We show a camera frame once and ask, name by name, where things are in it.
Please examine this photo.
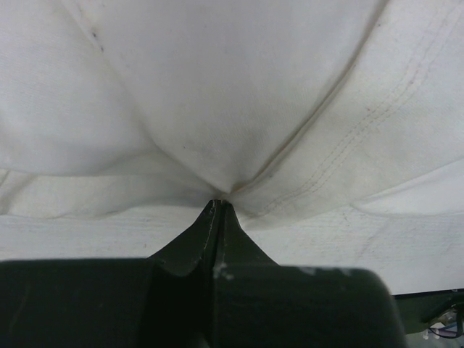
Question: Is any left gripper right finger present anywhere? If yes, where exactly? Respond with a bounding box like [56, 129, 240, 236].
[212, 203, 406, 347]

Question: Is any cream white t-shirt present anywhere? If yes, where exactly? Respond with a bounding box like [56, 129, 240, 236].
[1, 1, 463, 228]

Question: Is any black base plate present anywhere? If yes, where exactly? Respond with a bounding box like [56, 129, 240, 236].
[394, 289, 463, 334]

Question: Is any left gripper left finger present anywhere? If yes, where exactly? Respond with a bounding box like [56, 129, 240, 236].
[1, 201, 220, 347]

